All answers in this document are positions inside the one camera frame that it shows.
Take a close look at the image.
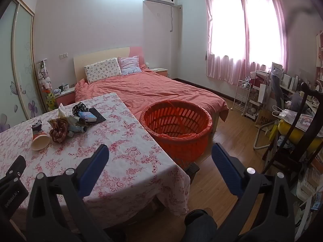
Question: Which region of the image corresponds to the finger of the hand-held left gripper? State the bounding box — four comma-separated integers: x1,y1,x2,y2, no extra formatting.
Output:
0,155,26,190

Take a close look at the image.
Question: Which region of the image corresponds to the yellow plush toy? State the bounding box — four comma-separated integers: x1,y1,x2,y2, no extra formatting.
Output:
46,92,56,111

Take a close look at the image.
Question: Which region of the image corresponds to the air conditioner pipe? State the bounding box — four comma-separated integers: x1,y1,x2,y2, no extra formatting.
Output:
170,4,183,33

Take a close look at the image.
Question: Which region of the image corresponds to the person's leg in jeans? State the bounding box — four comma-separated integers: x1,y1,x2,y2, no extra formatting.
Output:
185,209,218,242

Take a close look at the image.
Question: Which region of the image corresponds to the black mesh pad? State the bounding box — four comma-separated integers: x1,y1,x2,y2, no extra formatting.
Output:
88,107,106,123

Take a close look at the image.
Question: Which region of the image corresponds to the flower print wardrobe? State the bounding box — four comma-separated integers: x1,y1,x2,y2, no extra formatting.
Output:
0,0,48,134

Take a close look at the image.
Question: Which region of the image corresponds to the floral pillow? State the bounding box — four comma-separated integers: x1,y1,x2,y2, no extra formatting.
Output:
84,57,122,84

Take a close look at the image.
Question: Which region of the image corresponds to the beige and pink headboard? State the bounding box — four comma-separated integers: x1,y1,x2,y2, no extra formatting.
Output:
73,47,145,82

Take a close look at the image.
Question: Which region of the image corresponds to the brown scrunchie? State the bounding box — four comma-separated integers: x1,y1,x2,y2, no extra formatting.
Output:
49,118,73,143

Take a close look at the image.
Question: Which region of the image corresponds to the plush toy display tube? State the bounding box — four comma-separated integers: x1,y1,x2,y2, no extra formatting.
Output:
37,59,53,92

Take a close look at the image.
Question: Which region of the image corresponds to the white paper bag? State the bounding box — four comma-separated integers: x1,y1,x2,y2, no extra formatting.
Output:
259,77,273,104

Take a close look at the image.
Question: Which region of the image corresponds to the light green cloth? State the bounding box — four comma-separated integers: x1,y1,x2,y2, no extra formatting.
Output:
67,118,87,134

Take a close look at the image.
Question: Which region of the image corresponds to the floral tablecloth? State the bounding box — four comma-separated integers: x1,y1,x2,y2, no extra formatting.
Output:
0,93,191,230

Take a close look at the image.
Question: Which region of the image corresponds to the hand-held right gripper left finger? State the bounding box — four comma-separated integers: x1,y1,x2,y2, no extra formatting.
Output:
26,144,127,242

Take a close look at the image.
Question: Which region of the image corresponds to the paper cup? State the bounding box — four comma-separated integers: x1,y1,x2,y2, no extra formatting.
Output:
31,130,51,151

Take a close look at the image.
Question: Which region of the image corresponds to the blue tissue packet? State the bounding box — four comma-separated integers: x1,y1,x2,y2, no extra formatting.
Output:
78,111,98,122

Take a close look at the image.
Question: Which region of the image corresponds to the pink curtain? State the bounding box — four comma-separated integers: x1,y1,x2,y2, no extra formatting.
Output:
240,0,289,81
204,0,246,83

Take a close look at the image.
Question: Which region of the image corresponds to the brown paper bag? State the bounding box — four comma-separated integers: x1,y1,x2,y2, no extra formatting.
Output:
255,108,278,131

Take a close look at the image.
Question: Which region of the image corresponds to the white wire rack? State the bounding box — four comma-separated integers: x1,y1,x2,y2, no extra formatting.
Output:
232,79,253,111

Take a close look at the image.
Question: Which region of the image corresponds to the white trolley shelf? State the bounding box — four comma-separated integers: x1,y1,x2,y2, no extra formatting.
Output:
249,71,269,119

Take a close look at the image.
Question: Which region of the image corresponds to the dark wooden stool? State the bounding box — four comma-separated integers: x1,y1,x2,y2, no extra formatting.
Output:
174,156,200,185

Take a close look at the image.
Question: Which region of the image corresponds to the dark wooden chair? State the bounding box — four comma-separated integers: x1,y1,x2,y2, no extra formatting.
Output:
262,82,323,182

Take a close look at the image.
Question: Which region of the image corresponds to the pink nightstand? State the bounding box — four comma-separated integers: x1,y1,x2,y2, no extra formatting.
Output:
54,87,76,106
149,67,169,77

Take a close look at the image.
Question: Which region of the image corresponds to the grey wrapper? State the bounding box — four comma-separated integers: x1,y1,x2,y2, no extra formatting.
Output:
31,120,42,135

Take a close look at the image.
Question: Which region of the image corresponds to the striped pink pillow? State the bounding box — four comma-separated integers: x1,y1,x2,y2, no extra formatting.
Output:
118,55,142,75

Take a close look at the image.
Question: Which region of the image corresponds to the black patterned cloth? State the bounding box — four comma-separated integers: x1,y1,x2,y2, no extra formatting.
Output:
72,102,90,114

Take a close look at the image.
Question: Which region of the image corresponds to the yellow tub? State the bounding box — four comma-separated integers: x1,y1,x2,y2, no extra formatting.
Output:
278,120,323,152

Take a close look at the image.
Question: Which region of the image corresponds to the orange plastic basket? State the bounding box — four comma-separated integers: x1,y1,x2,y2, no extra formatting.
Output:
139,100,213,168

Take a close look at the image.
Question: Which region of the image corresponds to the bed with pink duvet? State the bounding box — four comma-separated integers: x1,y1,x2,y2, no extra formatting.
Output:
74,67,230,131

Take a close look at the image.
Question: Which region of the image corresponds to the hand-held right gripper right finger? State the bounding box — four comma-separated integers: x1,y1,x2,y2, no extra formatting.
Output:
211,143,296,242

